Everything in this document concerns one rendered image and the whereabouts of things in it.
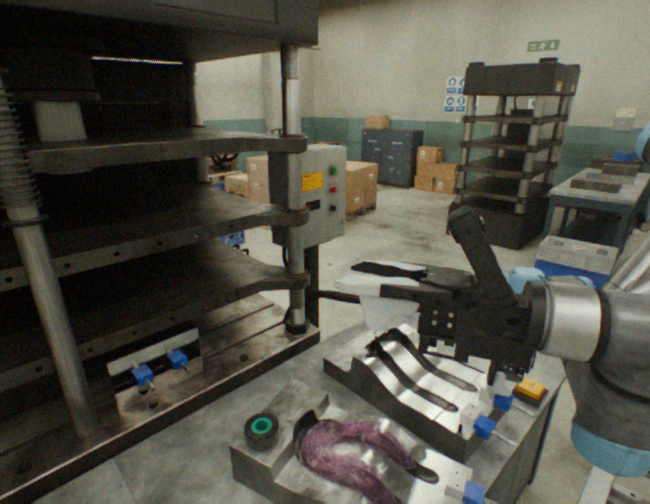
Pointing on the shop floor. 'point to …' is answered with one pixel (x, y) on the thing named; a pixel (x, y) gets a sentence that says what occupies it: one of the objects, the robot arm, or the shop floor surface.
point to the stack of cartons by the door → (434, 171)
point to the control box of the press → (314, 183)
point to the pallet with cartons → (360, 188)
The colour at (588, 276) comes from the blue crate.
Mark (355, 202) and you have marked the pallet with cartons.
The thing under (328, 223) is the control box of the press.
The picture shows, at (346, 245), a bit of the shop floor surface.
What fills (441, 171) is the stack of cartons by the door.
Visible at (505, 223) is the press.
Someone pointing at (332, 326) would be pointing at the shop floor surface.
